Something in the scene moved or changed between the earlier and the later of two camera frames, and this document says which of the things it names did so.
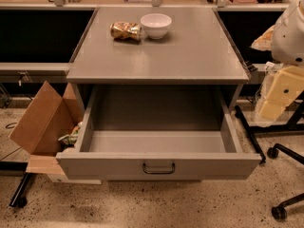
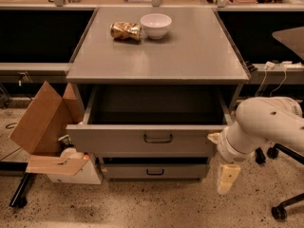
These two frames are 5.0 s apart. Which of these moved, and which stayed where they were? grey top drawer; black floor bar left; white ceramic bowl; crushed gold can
Moved: grey top drawer
Stayed: black floor bar left; white ceramic bowl; crushed gold can
